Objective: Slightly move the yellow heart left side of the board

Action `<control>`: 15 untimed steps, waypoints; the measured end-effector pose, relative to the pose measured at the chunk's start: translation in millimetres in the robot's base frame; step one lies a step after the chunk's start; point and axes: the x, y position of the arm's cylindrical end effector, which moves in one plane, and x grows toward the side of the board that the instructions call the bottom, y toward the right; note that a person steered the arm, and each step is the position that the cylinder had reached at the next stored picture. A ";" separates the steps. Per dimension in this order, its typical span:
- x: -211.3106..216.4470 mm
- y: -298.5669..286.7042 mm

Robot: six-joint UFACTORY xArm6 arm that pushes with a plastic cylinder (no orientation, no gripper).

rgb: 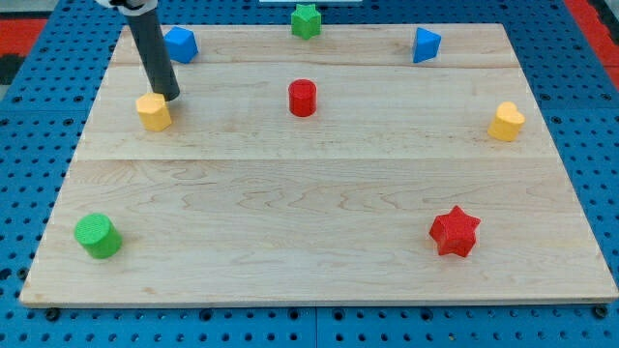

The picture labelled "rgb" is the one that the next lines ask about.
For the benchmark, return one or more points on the yellow heart block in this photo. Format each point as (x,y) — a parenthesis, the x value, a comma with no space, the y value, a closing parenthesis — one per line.
(507,122)

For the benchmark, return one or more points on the green cylinder block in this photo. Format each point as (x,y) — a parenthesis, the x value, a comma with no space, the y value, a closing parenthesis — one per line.
(98,236)

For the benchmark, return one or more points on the blue triangular block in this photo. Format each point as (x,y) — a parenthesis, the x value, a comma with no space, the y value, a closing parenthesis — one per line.
(425,46)

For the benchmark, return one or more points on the wooden board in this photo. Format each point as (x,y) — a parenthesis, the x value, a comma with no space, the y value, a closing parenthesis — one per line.
(240,203)

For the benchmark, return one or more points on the blue cube block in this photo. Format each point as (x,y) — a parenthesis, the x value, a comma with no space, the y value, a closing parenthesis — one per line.
(181,44)

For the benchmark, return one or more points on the yellow hexagon block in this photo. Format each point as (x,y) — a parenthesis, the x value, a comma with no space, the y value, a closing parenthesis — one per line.
(153,112)

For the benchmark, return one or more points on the red star block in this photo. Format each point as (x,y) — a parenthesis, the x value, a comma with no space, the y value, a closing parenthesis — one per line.
(455,232)

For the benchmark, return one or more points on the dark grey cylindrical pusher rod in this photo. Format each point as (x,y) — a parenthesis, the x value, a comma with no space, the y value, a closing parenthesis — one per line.
(148,38)

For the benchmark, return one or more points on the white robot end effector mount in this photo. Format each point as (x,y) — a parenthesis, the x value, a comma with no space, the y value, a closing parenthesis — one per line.
(130,7)

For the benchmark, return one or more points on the green star block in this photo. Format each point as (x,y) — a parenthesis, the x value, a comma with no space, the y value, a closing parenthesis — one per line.
(306,21)

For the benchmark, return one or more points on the red cylinder block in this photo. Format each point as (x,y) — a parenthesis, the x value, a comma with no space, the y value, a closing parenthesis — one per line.
(302,97)

